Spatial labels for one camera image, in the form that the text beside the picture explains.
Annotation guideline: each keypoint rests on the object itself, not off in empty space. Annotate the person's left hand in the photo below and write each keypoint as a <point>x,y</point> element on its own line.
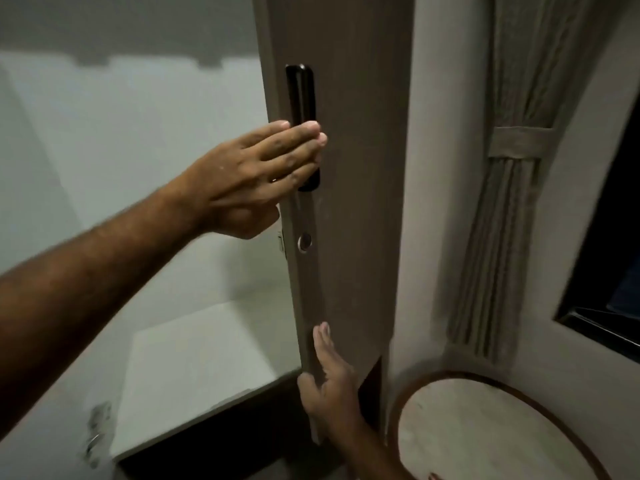
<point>225,179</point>

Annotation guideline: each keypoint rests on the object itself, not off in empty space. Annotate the person's right hand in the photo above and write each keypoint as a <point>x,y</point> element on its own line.
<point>337,394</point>

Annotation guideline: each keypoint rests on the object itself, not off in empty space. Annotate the person's left thumb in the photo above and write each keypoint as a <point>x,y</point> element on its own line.
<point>260,222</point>

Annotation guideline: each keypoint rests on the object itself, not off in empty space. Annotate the person's left middle finger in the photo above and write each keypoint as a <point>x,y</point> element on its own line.
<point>302,148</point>

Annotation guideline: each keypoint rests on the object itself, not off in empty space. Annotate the person's left little finger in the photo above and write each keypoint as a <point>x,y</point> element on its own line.
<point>265,133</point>

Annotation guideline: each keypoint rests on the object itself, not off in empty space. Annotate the person's right thumb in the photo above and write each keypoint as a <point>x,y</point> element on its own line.
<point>307,389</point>

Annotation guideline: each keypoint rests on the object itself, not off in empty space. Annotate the brown wooden wardrobe door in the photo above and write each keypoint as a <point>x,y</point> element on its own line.
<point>355,194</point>

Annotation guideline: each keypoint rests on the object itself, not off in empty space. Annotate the person's right forearm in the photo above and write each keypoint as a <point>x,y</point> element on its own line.
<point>370,457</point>

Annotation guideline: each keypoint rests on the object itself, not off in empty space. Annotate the person's left forearm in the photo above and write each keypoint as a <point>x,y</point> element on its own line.
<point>90,289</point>

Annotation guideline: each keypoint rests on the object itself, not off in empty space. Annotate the metal door edge latch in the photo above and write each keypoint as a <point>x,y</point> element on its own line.
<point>281,242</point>

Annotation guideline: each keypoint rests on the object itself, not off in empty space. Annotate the round metal door lock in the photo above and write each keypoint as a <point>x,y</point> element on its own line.
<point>304,242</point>

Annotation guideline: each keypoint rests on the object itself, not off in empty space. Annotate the white wardrobe shelf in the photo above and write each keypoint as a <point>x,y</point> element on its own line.
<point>200,364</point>

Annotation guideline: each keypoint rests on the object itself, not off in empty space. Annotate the round table with brown rim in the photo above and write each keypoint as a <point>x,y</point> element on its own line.
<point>480,434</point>

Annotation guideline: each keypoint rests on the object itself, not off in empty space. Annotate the metal door hinge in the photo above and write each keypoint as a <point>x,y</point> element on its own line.
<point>97,434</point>

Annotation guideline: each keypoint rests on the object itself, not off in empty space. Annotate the beige curtain tieback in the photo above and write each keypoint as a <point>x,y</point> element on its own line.
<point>520,143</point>

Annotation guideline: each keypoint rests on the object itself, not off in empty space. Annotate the beige pleated curtain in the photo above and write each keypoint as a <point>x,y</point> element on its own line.
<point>500,244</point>

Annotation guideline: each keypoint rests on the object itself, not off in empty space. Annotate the dark framed window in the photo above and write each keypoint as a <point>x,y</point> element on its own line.
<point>610,274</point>

